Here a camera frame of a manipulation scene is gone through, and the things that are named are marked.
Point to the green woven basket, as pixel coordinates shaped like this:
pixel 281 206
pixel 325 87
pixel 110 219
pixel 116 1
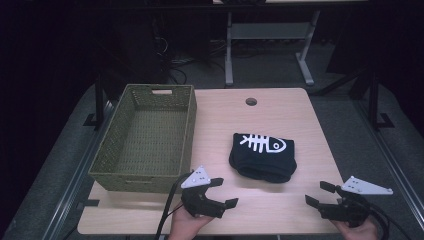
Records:
pixel 150 143

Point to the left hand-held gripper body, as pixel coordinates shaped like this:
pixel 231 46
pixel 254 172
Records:
pixel 196 201

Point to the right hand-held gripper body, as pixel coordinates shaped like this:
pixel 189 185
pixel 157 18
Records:
pixel 346 208

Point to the aluminium rail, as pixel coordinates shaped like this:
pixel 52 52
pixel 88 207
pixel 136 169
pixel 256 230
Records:
pixel 76 173
pixel 393 166

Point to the person's right hand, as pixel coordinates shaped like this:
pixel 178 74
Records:
pixel 361 231

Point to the black metal stand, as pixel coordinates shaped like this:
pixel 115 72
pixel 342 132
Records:
pixel 99 100
pixel 375 100

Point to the black garment with fishbone print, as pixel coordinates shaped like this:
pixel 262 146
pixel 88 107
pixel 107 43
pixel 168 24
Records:
pixel 263 163

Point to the grey metal desk frame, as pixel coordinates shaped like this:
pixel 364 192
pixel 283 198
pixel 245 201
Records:
pixel 266 31

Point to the person's left hand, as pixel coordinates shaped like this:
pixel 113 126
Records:
pixel 186 226

